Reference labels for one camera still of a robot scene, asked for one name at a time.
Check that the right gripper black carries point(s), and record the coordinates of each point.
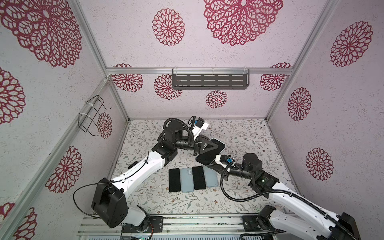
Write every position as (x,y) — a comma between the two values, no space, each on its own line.
(226,175)

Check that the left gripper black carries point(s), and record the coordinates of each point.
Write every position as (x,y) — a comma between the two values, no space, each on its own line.
(200,143)

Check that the black phone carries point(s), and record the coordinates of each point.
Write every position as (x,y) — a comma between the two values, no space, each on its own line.
(207,158)
(174,180)
(199,178)
(133,164)

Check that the light blue phone case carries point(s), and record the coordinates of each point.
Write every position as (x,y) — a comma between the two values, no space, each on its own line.
(210,177)
(187,183)

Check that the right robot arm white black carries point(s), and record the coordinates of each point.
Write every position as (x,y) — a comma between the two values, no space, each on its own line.
(311,221)

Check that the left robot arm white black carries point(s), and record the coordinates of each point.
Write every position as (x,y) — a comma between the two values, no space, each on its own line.
(110,201)

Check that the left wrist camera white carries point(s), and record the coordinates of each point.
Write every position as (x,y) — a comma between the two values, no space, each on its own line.
(197,125)

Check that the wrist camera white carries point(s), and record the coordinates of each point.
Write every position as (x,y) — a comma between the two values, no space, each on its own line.
(224,160)
(197,125)

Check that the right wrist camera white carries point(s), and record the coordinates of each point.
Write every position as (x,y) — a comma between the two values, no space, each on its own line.
(224,160)

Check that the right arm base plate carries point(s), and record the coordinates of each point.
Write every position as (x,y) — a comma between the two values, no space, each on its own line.
(255,223)

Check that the dark metal wall shelf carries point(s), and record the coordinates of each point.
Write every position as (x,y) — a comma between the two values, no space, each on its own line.
(181,81)

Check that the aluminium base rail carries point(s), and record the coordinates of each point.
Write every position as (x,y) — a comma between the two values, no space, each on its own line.
(173,224)

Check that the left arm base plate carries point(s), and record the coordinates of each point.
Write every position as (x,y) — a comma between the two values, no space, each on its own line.
(150,224)

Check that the black wire wall basket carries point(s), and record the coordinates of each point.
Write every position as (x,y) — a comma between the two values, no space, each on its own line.
(96,121)

